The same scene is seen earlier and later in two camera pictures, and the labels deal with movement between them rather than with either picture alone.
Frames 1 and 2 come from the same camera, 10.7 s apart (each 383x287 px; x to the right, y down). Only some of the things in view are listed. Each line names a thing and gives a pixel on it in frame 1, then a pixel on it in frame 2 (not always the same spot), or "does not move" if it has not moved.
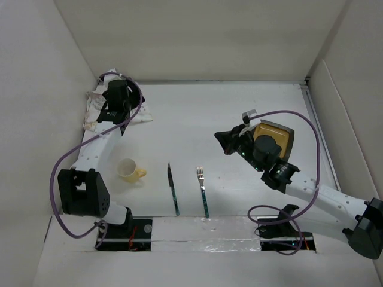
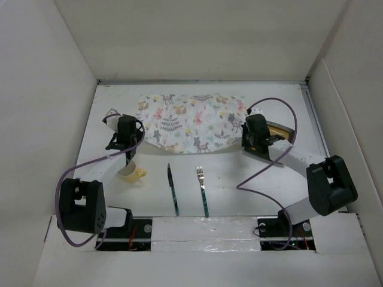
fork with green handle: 200,176 does not move
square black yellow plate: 283,136 does not move
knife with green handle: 171,183 does not move
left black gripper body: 133,97 → 137,137
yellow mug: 127,168 does not move
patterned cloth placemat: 97,100 → 192,123
